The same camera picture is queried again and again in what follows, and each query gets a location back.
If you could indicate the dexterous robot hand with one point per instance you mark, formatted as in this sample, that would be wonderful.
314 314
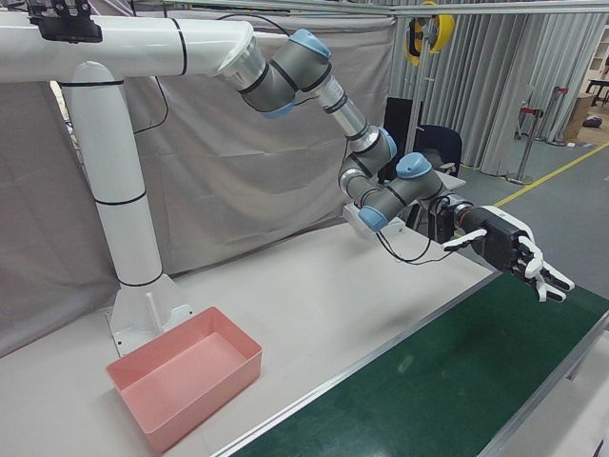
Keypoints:
504 247

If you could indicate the UR5e robot arm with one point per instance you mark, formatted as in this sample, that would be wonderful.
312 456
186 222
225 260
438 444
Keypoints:
280 81

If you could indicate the pink plastic basket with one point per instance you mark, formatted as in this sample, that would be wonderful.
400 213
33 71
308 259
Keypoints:
190 362

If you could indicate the black office chair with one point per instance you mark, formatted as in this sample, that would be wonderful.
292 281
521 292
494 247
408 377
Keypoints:
438 140

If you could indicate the brown cardboard box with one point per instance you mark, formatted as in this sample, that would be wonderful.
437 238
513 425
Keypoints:
578 116

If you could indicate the light grey pleated curtain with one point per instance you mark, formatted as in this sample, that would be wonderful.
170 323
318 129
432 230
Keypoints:
490 95

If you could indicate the green conveyor belt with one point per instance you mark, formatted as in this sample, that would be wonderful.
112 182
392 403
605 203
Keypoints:
428 390

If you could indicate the black upright panel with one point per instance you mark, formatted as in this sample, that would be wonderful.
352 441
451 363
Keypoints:
397 124

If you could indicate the yellow hard hat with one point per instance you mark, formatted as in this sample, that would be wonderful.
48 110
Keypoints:
445 28

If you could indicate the grey cloth curtain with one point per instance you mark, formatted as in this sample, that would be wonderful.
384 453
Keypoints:
238 157

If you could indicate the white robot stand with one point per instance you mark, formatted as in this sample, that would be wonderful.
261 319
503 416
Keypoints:
119 166

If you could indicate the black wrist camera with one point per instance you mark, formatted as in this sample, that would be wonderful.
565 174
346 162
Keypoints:
442 219

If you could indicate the silver stanchion post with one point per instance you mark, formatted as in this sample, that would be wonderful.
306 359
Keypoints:
557 141
520 178

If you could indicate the aluminium cell frame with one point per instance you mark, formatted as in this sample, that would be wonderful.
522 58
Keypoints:
333 5

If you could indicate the black camera on stand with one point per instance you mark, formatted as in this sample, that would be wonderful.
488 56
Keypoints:
62 26

